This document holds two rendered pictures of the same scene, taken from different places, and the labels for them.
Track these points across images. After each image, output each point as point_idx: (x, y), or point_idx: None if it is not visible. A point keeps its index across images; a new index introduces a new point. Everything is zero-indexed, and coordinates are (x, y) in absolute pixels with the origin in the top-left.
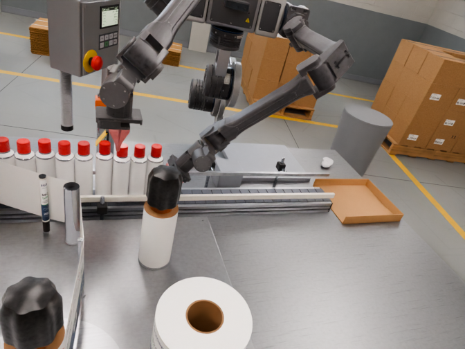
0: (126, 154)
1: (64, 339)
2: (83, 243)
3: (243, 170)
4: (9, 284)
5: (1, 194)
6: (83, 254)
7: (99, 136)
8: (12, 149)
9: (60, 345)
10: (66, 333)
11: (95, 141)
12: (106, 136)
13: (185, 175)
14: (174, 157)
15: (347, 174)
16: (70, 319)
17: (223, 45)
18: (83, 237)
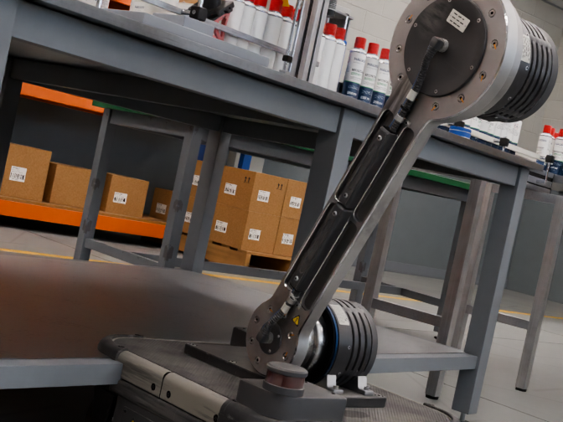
0: (254, 2)
1: (133, 0)
2: (180, 3)
3: (156, 12)
4: None
5: None
6: (178, 14)
7: (300, 9)
8: (328, 38)
9: (131, 0)
10: (136, 2)
11: (287, 6)
12: (295, 7)
13: (194, 3)
14: (227, 2)
15: None
16: (142, 8)
17: None
18: (184, 2)
